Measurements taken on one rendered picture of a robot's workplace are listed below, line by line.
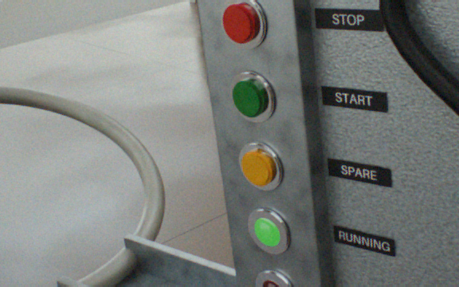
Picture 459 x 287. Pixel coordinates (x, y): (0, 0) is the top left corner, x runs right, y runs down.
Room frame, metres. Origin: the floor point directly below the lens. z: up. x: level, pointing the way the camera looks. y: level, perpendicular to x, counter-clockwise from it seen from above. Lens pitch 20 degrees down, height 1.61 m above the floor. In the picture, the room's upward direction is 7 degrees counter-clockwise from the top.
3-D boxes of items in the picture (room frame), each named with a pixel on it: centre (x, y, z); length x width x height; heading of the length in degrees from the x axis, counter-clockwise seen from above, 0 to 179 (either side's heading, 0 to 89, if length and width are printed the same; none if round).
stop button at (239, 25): (0.46, 0.00, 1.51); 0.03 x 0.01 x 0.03; 51
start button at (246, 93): (0.46, 0.00, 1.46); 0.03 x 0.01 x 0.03; 51
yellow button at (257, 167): (0.46, 0.00, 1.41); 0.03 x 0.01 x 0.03; 51
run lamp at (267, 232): (0.46, -0.01, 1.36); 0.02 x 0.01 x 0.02; 51
